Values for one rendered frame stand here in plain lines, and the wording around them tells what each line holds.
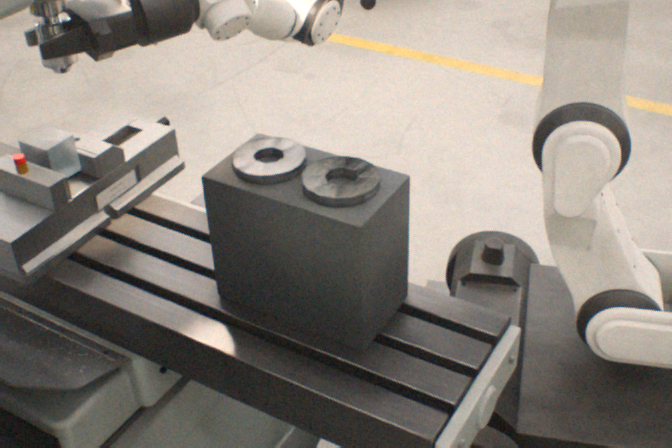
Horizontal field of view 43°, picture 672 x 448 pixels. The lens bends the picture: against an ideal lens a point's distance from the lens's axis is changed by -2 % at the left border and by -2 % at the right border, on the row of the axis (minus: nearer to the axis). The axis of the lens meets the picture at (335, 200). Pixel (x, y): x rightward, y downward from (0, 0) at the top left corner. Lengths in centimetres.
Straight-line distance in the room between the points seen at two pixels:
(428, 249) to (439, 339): 169
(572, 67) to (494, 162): 196
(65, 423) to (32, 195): 32
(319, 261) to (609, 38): 52
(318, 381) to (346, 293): 11
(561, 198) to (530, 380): 38
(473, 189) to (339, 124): 68
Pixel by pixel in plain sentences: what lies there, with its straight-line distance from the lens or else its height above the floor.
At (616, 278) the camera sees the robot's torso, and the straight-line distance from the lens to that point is 146.
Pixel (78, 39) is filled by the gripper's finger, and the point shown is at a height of 125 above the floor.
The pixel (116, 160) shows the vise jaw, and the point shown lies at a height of 102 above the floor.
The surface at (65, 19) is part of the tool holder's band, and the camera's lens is 114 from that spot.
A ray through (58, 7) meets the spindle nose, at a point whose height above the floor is 129.
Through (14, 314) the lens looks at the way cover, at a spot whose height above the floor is 87.
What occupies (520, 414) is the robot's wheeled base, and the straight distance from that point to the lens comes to 149.
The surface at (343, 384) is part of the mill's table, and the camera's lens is 101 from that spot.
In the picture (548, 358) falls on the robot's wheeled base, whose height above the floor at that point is 57.
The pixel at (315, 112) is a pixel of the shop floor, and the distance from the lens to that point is 353.
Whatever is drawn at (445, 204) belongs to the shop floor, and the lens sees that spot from 296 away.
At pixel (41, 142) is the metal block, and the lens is 127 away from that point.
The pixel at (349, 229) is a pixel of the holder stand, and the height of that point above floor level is 112.
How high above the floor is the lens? 167
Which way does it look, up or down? 34 degrees down
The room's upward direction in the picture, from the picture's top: 2 degrees counter-clockwise
